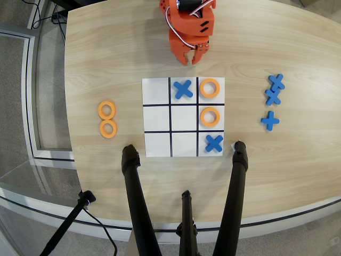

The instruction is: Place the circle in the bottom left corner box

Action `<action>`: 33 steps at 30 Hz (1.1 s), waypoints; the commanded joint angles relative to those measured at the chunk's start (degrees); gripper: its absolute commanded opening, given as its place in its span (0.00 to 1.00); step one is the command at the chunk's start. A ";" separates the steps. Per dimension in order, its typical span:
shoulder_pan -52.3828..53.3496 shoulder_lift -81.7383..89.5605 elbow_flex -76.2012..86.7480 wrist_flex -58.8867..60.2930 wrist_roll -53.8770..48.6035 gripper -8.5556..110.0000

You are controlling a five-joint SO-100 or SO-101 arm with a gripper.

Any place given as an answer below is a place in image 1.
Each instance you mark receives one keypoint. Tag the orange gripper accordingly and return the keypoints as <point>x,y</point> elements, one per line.
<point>180,48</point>

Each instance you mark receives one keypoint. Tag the white tape piece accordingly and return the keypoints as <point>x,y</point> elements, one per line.
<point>232,145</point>

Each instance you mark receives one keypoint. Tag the thin black stand pole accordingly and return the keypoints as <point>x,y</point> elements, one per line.
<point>66,221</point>

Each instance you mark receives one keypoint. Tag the white tic-tac-toe grid sheet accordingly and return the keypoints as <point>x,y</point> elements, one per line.
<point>157,117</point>

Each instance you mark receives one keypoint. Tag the white floor frame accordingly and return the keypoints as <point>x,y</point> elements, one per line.
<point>28,106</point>

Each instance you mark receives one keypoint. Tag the black tripod leg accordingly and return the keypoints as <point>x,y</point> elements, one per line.
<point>187,226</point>
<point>134,192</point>
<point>234,192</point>

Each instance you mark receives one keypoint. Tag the blue foam cross piece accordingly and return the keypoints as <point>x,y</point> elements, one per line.
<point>273,96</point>
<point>270,121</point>
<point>214,143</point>
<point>277,82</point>
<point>183,89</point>

